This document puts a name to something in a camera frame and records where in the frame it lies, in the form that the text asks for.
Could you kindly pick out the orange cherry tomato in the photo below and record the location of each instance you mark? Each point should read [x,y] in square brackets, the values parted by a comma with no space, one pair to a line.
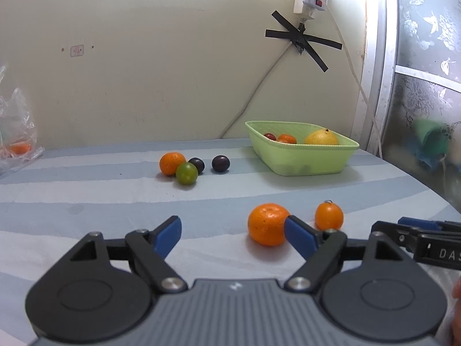
[329,216]

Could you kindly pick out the patterned glass sliding door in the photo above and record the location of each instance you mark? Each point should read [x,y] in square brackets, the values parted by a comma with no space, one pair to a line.
[425,43]

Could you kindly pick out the light green plastic basket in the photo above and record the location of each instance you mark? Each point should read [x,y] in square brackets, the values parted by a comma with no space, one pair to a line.
[306,158]

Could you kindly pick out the small wall sticker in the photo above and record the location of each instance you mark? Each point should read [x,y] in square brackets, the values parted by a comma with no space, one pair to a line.
[76,50]

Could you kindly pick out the blue white striped sheet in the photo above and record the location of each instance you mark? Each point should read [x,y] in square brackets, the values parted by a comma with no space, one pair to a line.
[108,202]

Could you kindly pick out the orange fruit inside bag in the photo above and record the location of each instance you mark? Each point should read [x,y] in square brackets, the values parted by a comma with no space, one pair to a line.
[19,148]

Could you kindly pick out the dark purple cherry tomato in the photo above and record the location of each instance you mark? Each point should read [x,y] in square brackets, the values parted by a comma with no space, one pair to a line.
[220,163]
[198,164]

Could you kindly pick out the green cherry tomato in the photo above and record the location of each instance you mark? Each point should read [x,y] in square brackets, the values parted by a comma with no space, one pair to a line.
[186,174]

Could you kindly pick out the person's right hand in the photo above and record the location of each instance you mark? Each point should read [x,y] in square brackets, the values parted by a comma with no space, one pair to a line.
[457,295]

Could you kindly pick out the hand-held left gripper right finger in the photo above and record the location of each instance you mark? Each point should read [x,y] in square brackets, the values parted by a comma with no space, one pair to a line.
[299,232]

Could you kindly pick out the red cherry tomato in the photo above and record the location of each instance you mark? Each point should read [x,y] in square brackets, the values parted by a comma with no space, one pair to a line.
[270,136]

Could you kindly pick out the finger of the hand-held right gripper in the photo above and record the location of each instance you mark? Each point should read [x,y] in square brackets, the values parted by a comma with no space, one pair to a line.
[419,223]
[396,232]

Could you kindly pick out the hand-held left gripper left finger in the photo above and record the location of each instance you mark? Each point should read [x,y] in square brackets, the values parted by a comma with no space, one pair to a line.
[167,234]

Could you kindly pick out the large yellow grapefruit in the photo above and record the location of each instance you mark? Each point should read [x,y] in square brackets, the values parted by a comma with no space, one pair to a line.
[321,138]

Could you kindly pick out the black tape strip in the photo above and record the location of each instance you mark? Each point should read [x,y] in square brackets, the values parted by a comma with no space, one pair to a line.
[317,57]
[324,43]

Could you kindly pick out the clear plastic bag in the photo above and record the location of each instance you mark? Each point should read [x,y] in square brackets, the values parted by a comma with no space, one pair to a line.
[18,122]

